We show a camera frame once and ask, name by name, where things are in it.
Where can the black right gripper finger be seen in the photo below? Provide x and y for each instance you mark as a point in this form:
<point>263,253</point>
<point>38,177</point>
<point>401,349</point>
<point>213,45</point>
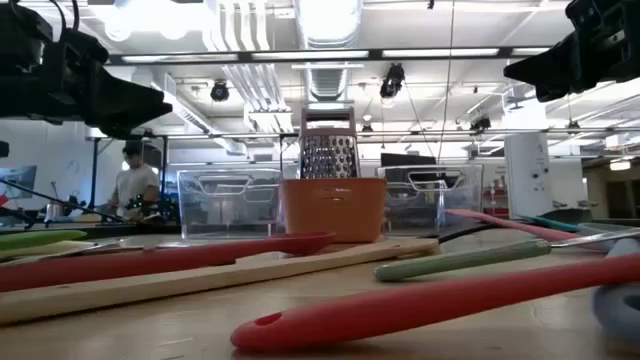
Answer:
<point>550,70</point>

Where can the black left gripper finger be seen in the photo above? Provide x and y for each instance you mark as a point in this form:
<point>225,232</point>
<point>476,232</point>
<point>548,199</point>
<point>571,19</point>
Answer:
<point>125,107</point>

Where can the red slotted spatula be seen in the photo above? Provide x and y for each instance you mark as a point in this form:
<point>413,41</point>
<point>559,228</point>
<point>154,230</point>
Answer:
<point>150,262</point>

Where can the pink silicone spatula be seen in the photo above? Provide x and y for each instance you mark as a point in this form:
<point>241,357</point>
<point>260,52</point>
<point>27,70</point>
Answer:
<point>500,222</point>

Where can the wooden slotted spatula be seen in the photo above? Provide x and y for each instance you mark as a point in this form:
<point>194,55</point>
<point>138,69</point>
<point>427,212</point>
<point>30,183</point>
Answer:
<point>150,287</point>

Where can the blue-grey silicone spoon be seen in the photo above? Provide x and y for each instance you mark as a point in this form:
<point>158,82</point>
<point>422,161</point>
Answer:
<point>617,315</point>

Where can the red silicone spoon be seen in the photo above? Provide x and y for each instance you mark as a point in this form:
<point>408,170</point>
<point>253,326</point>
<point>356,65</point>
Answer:
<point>400,305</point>

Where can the black background robot arm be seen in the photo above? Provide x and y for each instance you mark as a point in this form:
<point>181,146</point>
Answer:
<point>150,207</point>

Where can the black overhead light bar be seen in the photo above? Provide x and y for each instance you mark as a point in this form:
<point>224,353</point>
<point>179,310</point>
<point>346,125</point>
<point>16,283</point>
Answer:
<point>505,51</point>

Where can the person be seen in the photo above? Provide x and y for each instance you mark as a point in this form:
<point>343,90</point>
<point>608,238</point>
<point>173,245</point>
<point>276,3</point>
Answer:
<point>135,187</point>

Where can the black ceiling spotlight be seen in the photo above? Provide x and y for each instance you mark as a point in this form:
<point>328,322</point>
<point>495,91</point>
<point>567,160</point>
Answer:
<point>392,82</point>
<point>220,92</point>
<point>480,124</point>

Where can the computer monitor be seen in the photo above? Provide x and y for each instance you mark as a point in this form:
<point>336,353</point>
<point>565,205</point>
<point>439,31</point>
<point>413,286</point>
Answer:
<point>17,180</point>

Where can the white square column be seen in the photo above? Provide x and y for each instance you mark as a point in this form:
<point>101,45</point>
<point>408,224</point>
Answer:
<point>527,175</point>

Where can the red bar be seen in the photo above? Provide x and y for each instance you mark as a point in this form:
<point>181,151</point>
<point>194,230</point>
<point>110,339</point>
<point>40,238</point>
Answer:
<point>3,200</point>

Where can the silver kettle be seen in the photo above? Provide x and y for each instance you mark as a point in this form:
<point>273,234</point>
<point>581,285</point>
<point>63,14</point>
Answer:
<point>54,214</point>

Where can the clear plastic bin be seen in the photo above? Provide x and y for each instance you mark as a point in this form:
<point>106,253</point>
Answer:
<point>225,205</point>
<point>450,200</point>

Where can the black flat screen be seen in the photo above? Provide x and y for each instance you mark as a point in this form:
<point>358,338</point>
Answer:
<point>407,160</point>

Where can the pink metal box grater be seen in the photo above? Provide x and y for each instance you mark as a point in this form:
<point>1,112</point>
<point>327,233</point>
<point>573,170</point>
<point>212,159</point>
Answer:
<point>327,155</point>

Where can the orange plastic bin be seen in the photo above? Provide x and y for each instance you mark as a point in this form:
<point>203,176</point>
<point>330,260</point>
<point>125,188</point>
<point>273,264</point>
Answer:
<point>332,210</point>

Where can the black metal frame stand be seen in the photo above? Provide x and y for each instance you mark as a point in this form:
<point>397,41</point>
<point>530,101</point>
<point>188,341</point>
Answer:
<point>94,175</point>

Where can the black table frame rail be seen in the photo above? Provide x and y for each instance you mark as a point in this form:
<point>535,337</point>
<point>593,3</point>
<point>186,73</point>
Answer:
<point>125,230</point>

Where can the silver ventilation duct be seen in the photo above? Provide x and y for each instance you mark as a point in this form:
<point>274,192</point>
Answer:
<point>327,25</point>

